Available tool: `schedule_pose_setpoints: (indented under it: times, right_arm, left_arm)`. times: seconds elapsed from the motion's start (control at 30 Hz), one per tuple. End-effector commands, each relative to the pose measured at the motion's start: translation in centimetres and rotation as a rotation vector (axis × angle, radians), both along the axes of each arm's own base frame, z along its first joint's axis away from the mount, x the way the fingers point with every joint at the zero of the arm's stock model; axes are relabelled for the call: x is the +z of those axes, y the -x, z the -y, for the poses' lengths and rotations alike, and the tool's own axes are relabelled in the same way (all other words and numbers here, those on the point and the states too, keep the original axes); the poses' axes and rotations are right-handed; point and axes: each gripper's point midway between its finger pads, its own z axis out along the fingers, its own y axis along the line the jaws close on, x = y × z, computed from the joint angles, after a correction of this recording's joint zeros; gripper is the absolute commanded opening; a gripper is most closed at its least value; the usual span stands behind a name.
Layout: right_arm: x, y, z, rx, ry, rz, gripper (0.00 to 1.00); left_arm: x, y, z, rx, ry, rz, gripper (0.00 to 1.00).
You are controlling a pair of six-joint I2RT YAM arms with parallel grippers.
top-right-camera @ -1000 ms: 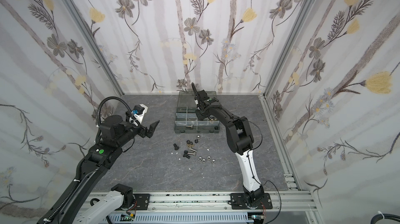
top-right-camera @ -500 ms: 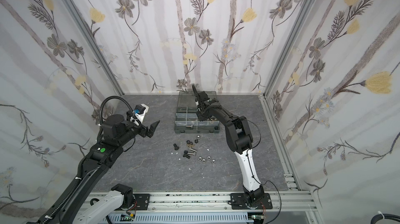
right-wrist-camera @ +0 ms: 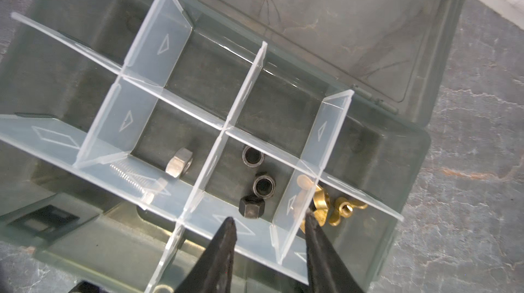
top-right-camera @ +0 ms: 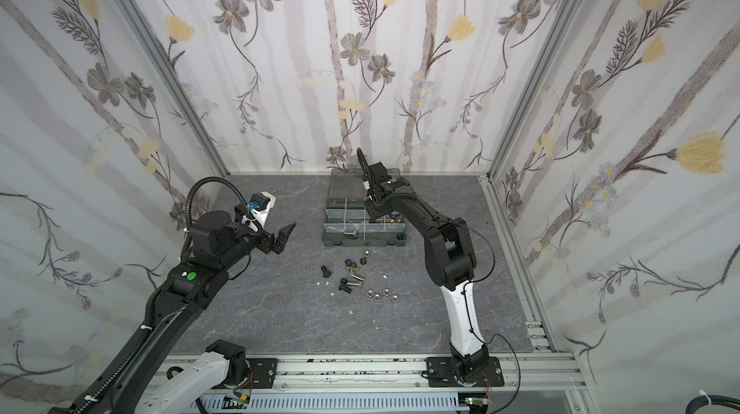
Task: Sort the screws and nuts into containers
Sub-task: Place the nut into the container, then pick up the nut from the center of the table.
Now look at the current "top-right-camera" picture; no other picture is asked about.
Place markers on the green plastic compartment organizer box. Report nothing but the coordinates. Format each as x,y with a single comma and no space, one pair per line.
345,211

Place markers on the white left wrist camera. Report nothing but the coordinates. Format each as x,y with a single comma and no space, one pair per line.
257,210

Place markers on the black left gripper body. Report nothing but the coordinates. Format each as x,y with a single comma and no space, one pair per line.
265,242

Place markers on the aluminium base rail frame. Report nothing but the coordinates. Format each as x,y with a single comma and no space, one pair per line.
528,382

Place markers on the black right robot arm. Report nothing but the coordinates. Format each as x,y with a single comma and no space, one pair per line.
449,259

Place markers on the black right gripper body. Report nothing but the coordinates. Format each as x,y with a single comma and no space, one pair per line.
377,188

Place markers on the white slotted cable duct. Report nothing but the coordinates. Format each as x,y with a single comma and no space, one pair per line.
336,403

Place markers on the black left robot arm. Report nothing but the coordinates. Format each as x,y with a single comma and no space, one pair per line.
215,242

